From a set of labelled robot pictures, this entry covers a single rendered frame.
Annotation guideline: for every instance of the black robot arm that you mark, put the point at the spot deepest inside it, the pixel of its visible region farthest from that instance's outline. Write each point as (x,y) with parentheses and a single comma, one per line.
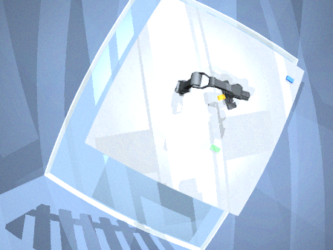
(233,91)

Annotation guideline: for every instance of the yellow bar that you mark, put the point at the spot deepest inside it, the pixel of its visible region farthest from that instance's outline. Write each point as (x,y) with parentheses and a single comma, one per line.
(221,97)

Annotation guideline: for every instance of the small blue block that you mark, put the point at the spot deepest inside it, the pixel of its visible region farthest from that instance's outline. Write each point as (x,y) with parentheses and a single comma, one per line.
(289,79)

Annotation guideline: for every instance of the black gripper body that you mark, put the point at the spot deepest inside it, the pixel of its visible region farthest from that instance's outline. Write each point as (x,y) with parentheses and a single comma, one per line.
(230,103)

